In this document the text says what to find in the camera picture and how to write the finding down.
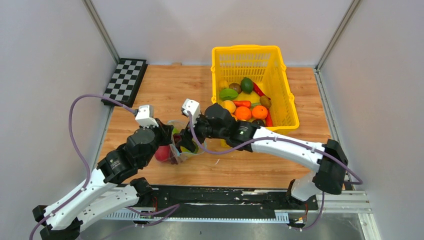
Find small yellow toy fruit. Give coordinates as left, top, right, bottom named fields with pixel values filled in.
left=218, top=80, right=229, bottom=91

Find yellow plastic basket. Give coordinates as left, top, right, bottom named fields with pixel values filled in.
left=210, top=44, right=300, bottom=135

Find black white checkerboard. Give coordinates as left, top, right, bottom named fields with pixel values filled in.
left=103, top=58, right=148, bottom=108

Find dark red toy grapes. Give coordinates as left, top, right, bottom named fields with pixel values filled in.
left=169, top=136, right=182, bottom=165

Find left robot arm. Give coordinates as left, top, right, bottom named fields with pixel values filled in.
left=32, top=119, right=174, bottom=240

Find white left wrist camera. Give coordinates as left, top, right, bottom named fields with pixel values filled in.
left=135, top=104, right=159, bottom=128

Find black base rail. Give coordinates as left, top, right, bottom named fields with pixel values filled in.
left=135, top=185, right=319, bottom=220

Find orange toy fruit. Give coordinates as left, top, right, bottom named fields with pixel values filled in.
left=251, top=105, right=269, bottom=120

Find orange toy carrot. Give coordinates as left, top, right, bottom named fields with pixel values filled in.
left=232, top=100, right=252, bottom=109

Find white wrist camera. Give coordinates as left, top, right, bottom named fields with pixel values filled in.
left=135, top=104, right=159, bottom=128
left=181, top=98, right=201, bottom=124

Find orange toy tangerine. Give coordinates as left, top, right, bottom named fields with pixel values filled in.
left=234, top=106, right=252, bottom=121

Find red toy apple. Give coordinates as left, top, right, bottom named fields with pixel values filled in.
left=154, top=145, right=171, bottom=163

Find dark green toy lime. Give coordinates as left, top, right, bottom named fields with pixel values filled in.
left=240, top=77, right=254, bottom=94

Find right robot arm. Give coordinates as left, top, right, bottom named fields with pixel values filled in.
left=176, top=99, right=348, bottom=209

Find green toy mango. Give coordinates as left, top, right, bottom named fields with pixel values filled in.
left=180, top=142, right=199, bottom=154

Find red toy pepper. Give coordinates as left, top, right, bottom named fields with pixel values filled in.
left=253, top=82, right=271, bottom=100

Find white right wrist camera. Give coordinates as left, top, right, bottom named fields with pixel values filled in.
left=181, top=98, right=201, bottom=124

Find yellow toy lemon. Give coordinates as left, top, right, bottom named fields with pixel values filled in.
left=235, top=91, right=260, bottom=104

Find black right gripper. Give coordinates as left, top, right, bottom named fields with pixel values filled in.
left=178, top=110, right=228, bottom=152

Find clear zip top bag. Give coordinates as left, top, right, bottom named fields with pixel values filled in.
left=154, top=120, right=204, bottom=165

